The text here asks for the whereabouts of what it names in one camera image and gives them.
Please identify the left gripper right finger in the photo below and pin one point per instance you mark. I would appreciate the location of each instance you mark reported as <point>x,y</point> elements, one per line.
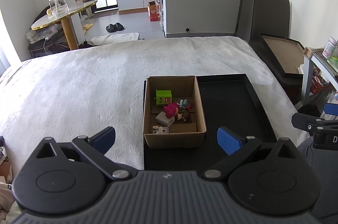
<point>242,151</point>

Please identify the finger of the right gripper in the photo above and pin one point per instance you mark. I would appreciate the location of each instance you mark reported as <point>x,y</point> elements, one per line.
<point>314,125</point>
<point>331,109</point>

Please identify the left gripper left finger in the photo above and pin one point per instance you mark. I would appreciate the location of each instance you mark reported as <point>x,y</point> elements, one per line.
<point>82,159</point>

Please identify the blue and red figurine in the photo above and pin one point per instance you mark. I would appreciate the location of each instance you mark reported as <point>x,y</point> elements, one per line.
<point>184,104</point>

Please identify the pink haired figurine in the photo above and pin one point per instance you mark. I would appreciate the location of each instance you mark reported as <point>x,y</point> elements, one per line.
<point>172,109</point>

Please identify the white charger plug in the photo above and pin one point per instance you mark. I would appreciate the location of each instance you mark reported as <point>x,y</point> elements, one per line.
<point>163,120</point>

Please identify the green hexagonal box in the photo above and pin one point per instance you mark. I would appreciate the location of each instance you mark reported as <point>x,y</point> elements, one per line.
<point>163,97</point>

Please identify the black tray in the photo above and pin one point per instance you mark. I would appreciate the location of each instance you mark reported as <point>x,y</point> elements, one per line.
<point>217,101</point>

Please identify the brown haired figurine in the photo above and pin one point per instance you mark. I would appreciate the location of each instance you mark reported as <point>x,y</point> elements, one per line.
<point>186,117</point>

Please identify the white bed blanket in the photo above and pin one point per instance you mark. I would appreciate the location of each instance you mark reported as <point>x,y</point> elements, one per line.
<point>81,92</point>

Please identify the grey bunny block toy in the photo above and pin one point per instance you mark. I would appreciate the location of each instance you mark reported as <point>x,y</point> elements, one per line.
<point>160,130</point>

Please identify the brown cardboard box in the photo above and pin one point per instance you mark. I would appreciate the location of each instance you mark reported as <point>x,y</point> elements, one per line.
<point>180,134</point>

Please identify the dark framed board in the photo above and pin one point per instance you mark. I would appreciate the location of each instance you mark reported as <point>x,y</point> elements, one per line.
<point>269,37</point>

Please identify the white floor towel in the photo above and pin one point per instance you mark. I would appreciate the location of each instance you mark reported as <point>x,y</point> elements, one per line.
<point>113,38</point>

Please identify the black slippers pair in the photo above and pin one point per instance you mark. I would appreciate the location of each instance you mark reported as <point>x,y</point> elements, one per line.
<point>111,28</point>

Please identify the round gold-edged table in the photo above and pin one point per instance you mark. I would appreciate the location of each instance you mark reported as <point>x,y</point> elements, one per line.
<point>66,22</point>

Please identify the clear glass jar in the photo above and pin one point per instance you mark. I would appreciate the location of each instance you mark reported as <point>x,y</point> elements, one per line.
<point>58,7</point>

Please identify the orange cardboard box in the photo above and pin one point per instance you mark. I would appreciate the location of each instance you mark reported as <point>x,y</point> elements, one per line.
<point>153,11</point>

